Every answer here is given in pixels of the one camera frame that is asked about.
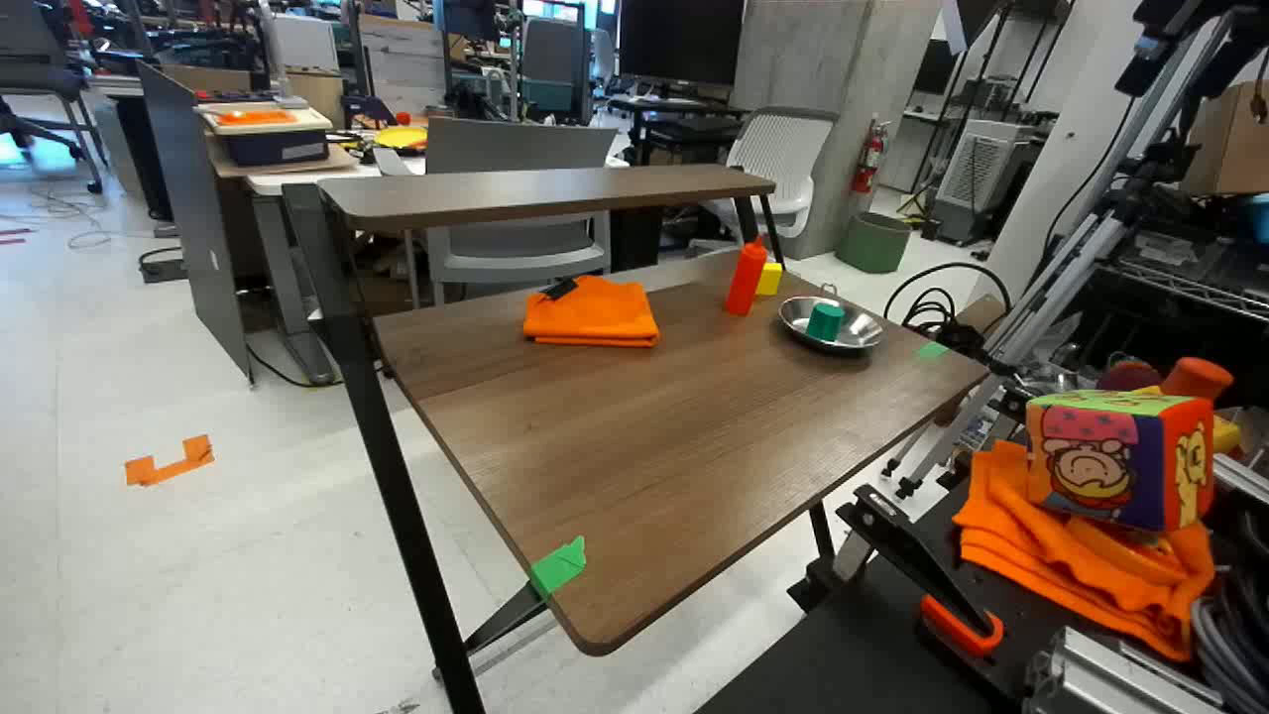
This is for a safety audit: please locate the white chair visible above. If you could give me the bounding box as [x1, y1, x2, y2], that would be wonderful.
[717, 109, 837, 247]

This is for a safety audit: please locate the cardboard box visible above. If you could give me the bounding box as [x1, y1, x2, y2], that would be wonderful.
[1180, 79, 1269, 197]

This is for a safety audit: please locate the green cup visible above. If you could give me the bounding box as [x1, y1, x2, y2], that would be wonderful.
[804, 298, 849, 345]

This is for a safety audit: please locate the black cart platform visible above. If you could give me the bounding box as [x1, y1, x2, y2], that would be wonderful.
[692, 485, 1269, 714]

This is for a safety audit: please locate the orange floor tape mark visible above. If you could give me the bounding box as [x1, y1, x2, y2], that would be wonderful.
[122, 433, 217, 486]

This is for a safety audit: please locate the wooden raised shelf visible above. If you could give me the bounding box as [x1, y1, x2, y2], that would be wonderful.
[314, 163, 781, 230]

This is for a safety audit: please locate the box with orange lid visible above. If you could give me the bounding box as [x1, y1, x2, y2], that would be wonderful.
[192, 97, 336, 171]

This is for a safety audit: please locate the folded orange cloth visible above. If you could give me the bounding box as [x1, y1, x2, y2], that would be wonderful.
[519, 275, 663, 351]

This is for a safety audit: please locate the black cable loop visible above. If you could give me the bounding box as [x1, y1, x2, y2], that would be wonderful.
[881, 257, 1015, 349]

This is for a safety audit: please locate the black cable bundle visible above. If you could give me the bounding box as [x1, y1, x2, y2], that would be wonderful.
[1185, 577, 1269, 714]

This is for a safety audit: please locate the aluminium extrusion rail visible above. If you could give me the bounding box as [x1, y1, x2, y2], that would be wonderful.
[1028, 624, 1233, 714]

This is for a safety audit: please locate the crumpled orange cloth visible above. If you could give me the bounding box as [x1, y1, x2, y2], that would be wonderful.
[947, 438, 1222, 665]

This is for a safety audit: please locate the red fire extinguisher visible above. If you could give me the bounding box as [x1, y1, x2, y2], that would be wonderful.
[849, 113, 893, 197]

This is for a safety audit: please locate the grey chair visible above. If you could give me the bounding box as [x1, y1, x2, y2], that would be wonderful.
[420, 113, 622, 302]

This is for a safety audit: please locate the brown wooden table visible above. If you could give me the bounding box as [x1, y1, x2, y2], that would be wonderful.
[281, 179, 559, 714]

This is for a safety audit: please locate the black clamp orange handle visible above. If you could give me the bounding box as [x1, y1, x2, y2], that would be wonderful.
[832, 478, 1007, 665]

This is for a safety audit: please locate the orange sauce bottle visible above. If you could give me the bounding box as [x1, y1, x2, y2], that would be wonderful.
[721, 236, 771, 322]

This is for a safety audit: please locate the grey camera tripod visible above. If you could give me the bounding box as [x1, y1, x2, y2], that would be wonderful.
[982, 0, 1269, 375]

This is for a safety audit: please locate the silver metal pan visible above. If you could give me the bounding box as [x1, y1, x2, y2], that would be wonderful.
[771, 288, 893, 355]

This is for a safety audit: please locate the colourful plush cube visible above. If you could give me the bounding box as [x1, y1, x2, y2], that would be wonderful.
[1023, 384, 1222, 535]

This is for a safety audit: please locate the green bin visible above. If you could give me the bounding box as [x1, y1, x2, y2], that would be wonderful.
[832, 211, 911, 277]

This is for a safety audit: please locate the black monitor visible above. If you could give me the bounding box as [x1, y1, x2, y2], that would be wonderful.
[614, 0, 744, 91]

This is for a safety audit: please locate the dark grey divider panel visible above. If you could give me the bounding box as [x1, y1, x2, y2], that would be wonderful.
[140, 62, 256, 387]

